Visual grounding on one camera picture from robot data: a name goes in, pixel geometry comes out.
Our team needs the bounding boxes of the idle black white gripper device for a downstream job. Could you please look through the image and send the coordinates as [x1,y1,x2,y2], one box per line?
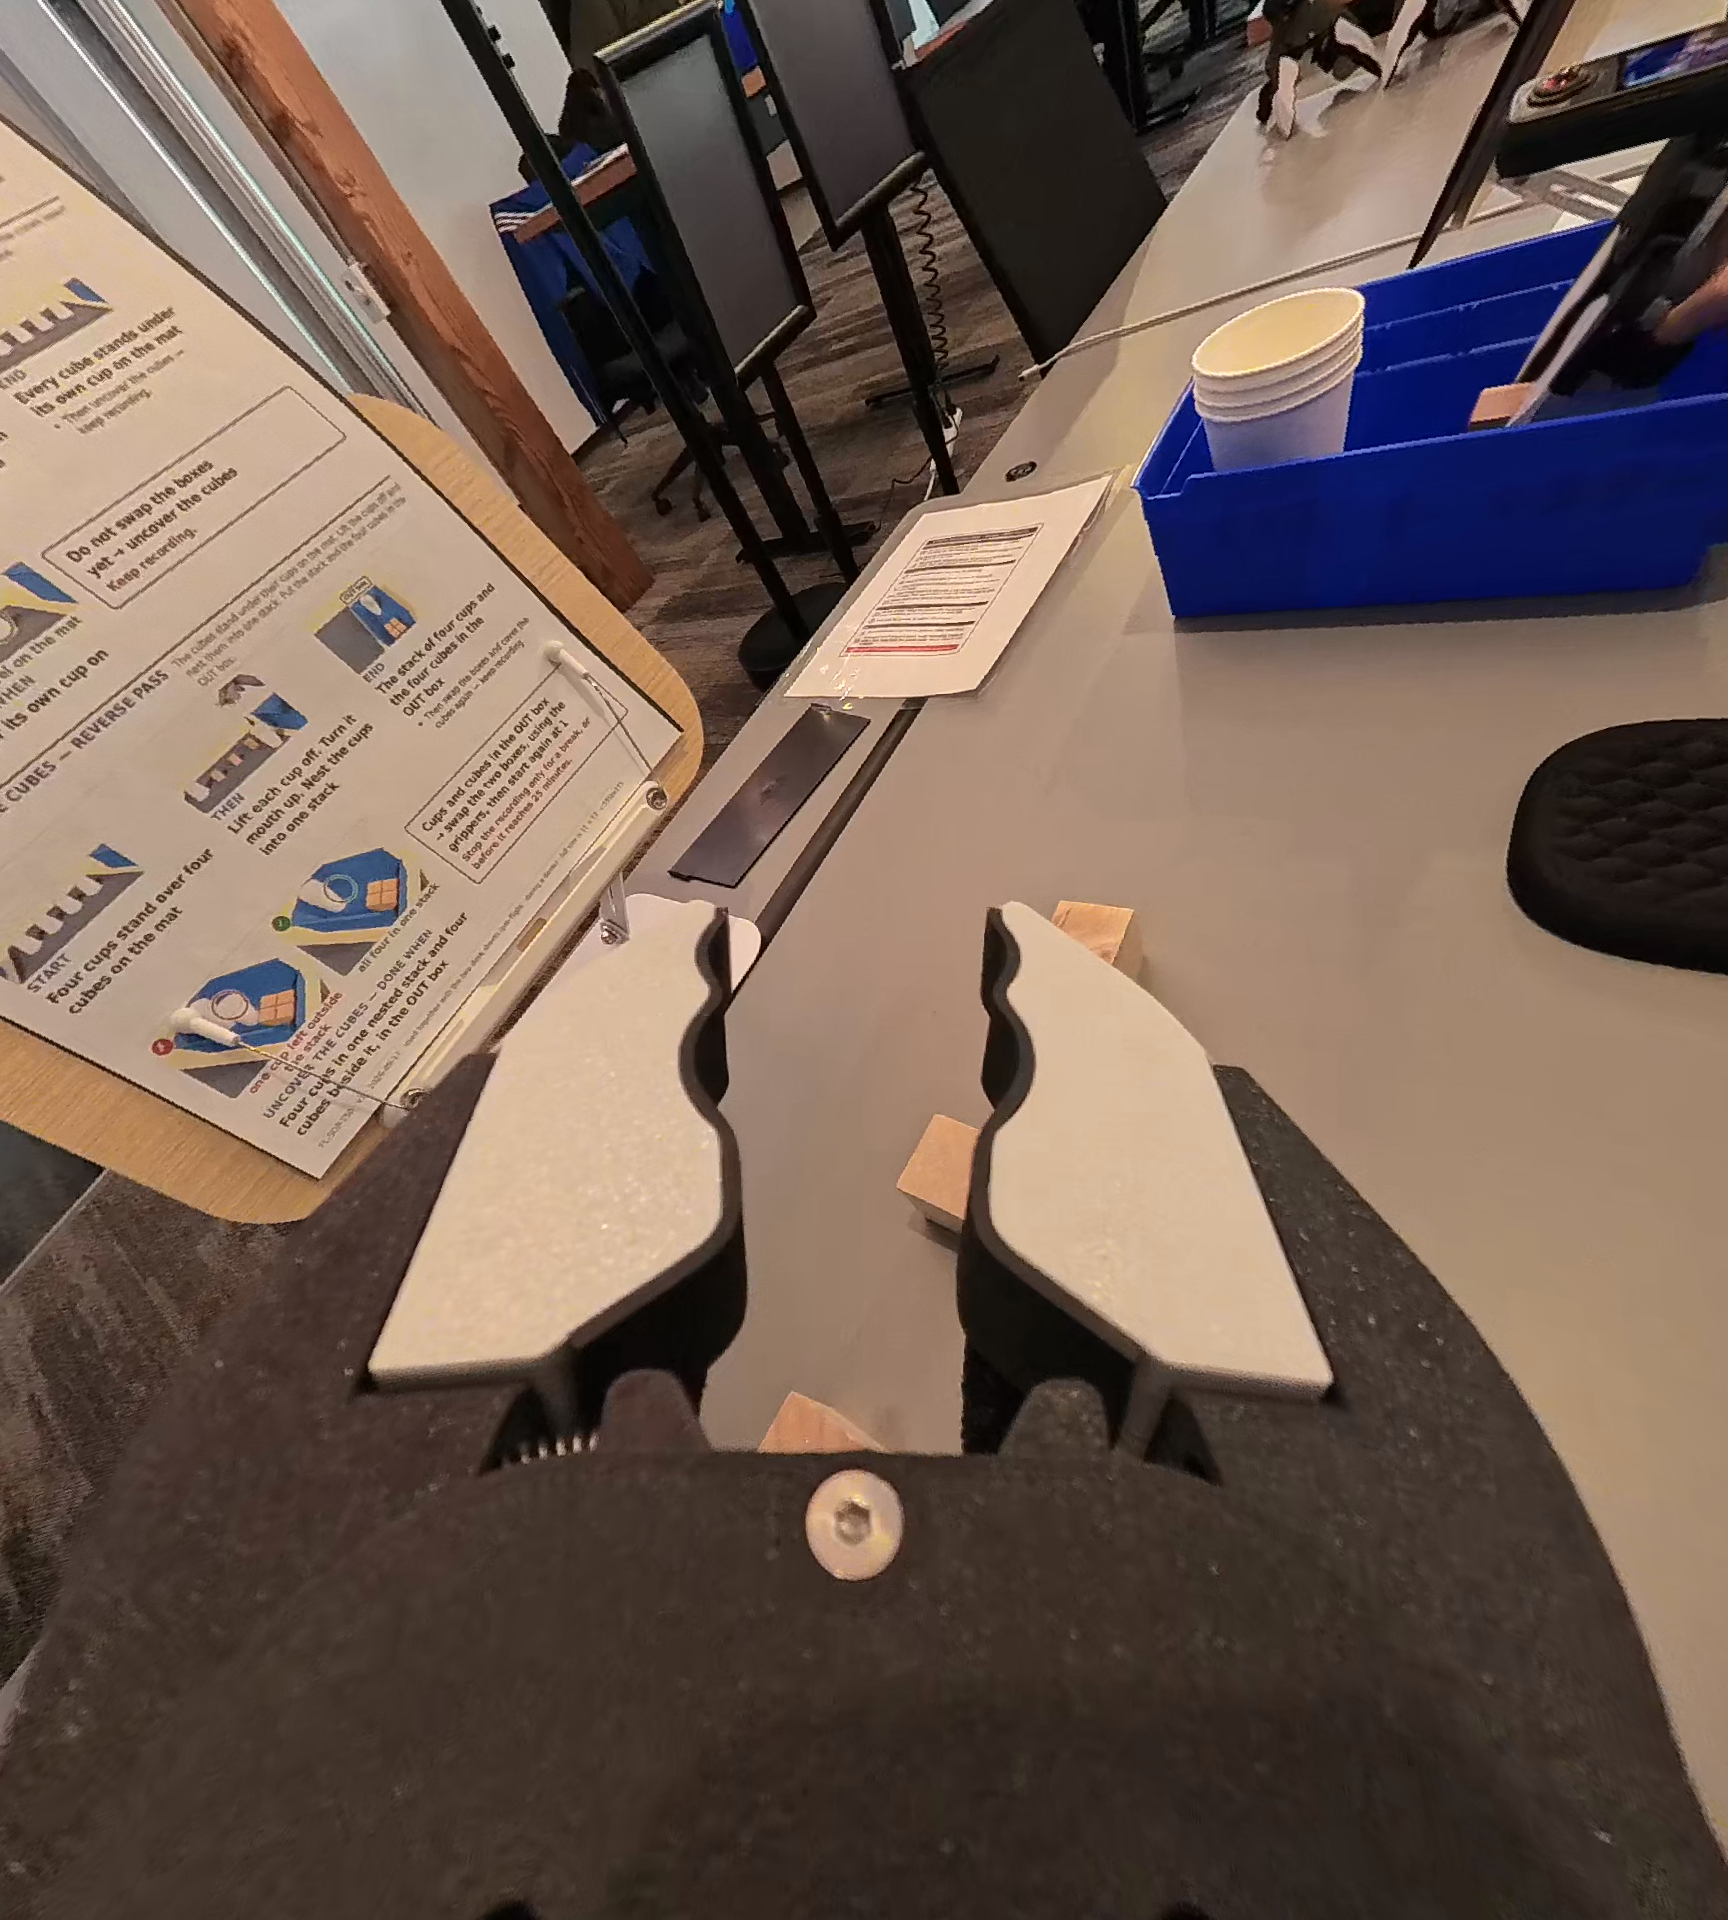
[1379,0,1524,66]
[1253,0,1383,139]

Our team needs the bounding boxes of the laminated paper sheet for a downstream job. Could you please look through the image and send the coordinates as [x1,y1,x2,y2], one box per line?
[783,471,1118,704]

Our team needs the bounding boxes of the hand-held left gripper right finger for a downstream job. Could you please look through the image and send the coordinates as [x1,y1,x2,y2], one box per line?
[957,899,1334,1454]

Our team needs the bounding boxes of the tilted dark stand board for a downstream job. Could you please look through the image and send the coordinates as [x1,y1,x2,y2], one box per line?
[1407,0,1578,272]

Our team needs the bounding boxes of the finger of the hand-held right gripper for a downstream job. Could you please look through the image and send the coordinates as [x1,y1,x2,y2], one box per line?
[1505,224,1631,432]

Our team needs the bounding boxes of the black pole with round base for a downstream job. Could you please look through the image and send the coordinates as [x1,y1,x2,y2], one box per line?
[440,0,854,692]

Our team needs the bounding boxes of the black display screen on stand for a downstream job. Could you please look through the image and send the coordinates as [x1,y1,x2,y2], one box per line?
[593,5,870,582]
[735,0,965,456]

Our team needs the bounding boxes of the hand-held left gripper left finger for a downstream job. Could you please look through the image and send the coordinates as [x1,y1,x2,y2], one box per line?
[366,904,744,1454]

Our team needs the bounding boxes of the black textured cushion pad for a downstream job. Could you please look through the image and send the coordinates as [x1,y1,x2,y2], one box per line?
[1505,719,1728,990]

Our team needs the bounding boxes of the printed instruction sheet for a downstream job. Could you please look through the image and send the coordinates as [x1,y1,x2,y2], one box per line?
[0,36,683,1179]

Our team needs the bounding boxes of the black rectangular desk plate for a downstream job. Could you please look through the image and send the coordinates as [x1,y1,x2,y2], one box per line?
[667,704,874,887]

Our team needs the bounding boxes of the wooden post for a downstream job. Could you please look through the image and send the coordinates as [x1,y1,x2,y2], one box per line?
[173,0,656,609]

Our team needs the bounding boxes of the wooden book stand white base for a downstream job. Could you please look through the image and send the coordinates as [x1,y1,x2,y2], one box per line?
[0,30,764,1224]

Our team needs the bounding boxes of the blue plastic bin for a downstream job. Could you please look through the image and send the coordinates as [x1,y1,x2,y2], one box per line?
[1134,221,1728,620]

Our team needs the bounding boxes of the grey cable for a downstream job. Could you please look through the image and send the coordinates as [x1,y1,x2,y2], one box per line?
[1020,224,1496,378]

